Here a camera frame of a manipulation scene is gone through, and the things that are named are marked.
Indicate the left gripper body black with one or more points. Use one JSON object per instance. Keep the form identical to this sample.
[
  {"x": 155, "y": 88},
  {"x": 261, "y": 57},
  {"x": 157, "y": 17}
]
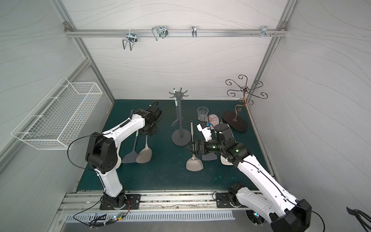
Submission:
[{"x": 152, "y": 127}]

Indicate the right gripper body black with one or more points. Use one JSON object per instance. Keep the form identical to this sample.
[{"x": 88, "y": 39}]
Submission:
[{"x": 198, "y": 146}]

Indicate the steel turner metal handle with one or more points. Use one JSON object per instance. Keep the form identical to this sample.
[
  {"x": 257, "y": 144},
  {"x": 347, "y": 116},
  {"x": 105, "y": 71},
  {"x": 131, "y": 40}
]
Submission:
[{"x": 194, "y": 164}]

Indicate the cream spatula wooden handle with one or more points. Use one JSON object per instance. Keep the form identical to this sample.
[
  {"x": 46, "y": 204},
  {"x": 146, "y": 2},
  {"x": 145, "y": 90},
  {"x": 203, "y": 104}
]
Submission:
[{"x": 225, "y": 161}]

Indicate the dark brown handled utensil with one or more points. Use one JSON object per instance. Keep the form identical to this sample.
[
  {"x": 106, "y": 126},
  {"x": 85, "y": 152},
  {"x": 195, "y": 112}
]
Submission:
[{"x": 145, "y": 154}]

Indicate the grey slotted turner mint handle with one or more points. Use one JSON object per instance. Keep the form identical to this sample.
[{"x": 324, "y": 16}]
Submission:
[{"x": 177, "y": 113}]

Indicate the cream spoon wooden handle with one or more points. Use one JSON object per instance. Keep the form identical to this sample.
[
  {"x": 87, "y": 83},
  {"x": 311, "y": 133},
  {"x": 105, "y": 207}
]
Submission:
[{"x": 119, "y": 160}]

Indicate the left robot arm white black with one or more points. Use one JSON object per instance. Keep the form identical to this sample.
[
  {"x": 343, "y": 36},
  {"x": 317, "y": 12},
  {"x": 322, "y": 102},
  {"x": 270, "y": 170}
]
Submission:
[{"x": 102, "y": 151}]

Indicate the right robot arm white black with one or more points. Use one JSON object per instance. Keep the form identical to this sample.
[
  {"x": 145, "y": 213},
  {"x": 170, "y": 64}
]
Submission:
[{"x": 274, "y": 204}]

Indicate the grey utensil rack stand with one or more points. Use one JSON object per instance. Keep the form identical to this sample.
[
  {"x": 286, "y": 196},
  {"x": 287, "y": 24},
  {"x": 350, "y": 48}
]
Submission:
[{"x": 181, "y": 136}]

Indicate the pink striped bowl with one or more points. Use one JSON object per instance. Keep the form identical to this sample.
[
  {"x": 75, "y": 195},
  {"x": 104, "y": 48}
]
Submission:
[{"x": 212, "y": 121}]

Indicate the clear drinking glass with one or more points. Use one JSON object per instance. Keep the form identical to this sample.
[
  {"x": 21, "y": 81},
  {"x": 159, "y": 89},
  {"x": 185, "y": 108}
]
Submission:
[{"x": 202, "y": 112}]

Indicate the bronze scroll hook stand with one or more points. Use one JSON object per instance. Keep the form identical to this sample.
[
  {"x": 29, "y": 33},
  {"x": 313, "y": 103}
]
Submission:
[{"x": 231, "y": 117}]

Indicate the white vent strip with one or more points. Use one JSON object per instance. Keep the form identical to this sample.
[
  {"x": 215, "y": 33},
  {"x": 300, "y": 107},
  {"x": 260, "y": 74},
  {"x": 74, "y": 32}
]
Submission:
[{"x": 150, "y": 216}]

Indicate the double metal hook left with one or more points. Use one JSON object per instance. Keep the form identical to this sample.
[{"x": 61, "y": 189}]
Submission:
[{"x": 131, "y": 39}]

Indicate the double metal hook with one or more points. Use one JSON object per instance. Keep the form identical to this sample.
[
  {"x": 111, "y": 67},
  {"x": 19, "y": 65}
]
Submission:
[
  {"x": 159, "y": 32},
  {"x": 131, "y": 39}
]

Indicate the double metal hook middle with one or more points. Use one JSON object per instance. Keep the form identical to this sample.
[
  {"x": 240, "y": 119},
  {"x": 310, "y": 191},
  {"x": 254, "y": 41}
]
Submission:
[{"x": 159, "y": 32}]

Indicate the small metal hook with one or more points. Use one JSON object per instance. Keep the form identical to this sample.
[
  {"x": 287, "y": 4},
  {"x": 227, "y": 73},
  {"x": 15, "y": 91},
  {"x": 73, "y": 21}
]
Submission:
[{"x": 194, "y": 31}]

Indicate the metal hook right end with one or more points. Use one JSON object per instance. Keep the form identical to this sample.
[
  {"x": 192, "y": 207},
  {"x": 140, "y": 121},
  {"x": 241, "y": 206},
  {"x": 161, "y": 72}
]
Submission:
[{"x": 264, "y": 33}]

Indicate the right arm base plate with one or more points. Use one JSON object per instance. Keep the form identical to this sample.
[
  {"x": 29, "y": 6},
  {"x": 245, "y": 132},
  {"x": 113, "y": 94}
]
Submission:
[{"x": 222, "y": 200}]

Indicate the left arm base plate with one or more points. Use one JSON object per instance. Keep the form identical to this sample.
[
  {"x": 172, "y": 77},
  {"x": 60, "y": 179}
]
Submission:
[{"x": 121, "y": 202}]

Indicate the aluminium cross rail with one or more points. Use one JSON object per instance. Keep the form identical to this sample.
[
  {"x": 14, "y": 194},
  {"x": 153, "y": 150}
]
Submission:
[{"x": 175, "y": 33}]

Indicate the white wire basket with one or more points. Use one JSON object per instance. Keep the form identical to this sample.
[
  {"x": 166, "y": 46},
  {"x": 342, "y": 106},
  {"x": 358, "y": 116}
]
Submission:
[{"x": 59, "y": 118}]

